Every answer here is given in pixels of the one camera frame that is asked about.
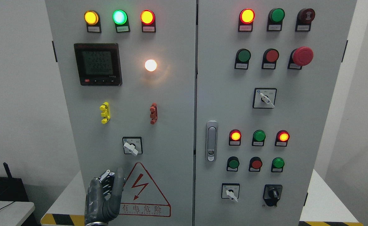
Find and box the lit red indicator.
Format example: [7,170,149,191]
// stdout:
[275,130,290,147]
[229,129,241,146]

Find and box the dark red buzzer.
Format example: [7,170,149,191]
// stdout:
[295,8,316,32]

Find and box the yellow terminal connector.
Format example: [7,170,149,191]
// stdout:
[99,102,111,124]

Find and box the red indicator light top right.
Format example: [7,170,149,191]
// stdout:
[238,8,255,32]

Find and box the lit red indicator lower left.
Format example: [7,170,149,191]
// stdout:
[229,129,241,146]

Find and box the white side table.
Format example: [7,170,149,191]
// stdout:
[0,202,35,226]

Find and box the black device with antenna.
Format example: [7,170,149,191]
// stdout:
[0,162,38,226]

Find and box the red push button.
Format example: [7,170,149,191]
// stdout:
[248,156,263,172]
[261,48,280,70]

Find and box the red emergency stop button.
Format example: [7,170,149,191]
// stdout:
[288,46,314,70]

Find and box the white platform with hazard stripes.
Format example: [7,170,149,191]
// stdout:
[41,171,362,226]

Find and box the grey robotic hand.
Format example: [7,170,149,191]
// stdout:
[84,167,125,226]

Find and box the green push button lower right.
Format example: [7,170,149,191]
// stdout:
[271,157,285,173]

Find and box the red indicator light left door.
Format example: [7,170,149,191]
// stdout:
[140,9,156,33]

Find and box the white rotary switch upper right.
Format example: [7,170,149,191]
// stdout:
[252,88,277,109]

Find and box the green push button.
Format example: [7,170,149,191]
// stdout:
[226,156,240,172]
[234,48,251,70]
[271,157,285,173]

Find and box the white rotary light switch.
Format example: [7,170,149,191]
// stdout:
[122,137,143,156]

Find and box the clear round lamp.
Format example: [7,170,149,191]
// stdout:
[144,59,158,72]

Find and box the silver door latch handle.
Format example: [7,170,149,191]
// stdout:
[205,121,218,162]

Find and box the red terminal connector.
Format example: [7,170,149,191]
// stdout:
[150,103,158,125]

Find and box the red push button lower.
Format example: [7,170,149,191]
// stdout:
[248,156,263,172]

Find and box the red electrical hazard sticker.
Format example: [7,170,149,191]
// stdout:
[120,162,171,217]

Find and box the black rotary selector switch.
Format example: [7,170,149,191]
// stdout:
[262,184,283,207]

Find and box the white rotary switch lower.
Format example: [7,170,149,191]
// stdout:
[221,183,240,203]

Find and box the grey electrical control cabinet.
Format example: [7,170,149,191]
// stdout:
[45,0,356,226]

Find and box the green indicator light top right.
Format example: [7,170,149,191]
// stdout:
[266,8,285,31]

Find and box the green indicator lower middle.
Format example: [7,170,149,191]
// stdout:
[252,130,266,146]

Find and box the red push button upper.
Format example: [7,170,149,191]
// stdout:
[261,48,280,70]

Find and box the green push button lower left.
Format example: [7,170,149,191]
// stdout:
[226,156,240,172]

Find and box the yellow indicator light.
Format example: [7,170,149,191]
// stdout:
[84,10,102,33]

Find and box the green push button upper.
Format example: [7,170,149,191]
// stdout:
[234,48,251,70]

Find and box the black digital power meter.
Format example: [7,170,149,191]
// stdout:
[74,43,122,86]

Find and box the lit red indicator lower right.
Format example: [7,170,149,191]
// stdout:
[275,130,290,147]

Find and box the lit green indicator light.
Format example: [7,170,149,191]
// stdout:
[112,9,130,33]

